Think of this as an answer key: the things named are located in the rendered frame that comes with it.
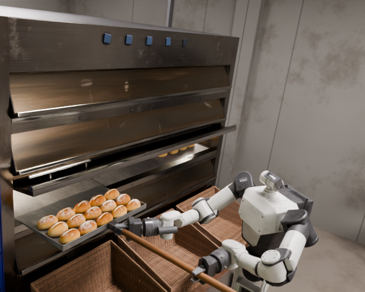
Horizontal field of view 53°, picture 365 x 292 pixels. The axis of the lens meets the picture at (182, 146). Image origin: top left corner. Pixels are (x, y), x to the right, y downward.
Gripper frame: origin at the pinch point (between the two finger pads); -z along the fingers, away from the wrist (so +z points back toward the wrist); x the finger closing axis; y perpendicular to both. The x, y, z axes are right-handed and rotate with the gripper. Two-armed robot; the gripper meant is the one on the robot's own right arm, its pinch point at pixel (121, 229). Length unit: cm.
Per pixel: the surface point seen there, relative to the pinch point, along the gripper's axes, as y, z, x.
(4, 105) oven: 10, -49, -57
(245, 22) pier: 252, 187, -103
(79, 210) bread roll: 17.8, -17.9, -1.4
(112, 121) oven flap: 46, 1, -40
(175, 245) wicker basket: 65, 57, 61
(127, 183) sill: 52, 14, 2
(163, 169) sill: 72, 43, 2
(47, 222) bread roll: 6.7, -33.0, -2.9
